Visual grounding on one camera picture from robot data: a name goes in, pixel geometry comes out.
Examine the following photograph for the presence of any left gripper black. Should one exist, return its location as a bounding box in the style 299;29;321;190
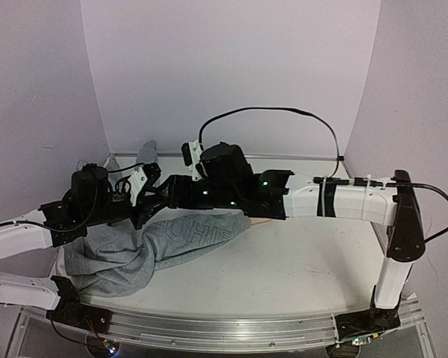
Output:
84;187;168;230

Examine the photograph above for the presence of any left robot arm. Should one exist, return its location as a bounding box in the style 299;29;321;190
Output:
0;163;166;326

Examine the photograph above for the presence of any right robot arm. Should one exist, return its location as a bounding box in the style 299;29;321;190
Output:
163;142;426;310

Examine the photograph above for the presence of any mannequin hand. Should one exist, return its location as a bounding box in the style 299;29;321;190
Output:
250;218;276;226

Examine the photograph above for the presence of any grey hoodie sweatshirt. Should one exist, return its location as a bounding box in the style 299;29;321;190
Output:
55;139;254;298

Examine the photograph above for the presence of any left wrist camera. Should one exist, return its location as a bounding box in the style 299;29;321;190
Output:
128;163;161;207

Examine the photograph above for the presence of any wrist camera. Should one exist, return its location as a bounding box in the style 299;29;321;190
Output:
181;140;206;181
128;163;161;207

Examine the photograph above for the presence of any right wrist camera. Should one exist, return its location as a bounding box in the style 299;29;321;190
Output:
181;140;206;181

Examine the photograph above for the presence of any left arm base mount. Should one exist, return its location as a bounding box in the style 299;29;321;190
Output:
46;276;111;335

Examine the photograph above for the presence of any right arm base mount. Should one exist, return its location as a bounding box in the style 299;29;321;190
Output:
335;303;401;342

